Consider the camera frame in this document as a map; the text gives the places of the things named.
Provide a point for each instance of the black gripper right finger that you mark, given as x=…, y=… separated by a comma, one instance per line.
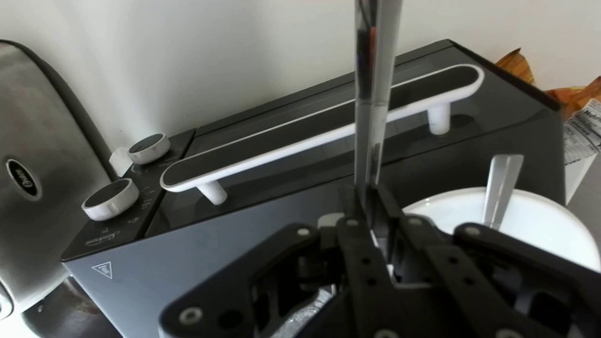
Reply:
x=480, y=282

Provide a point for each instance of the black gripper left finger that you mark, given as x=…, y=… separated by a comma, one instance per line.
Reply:
x=301, y=282

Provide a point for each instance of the white plate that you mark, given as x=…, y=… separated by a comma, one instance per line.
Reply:
x=530, y=218

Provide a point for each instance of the silver utensil on plate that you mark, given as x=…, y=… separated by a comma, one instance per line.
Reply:
x=502, y=176

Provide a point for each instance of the black toaster oven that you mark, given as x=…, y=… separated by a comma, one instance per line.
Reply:
x=226, y=186

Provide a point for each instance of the orange snack bag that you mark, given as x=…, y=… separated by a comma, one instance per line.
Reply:
x=572, y=98

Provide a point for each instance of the silver two-slot toaster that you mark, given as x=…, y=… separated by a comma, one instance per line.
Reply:
x=48, y=167

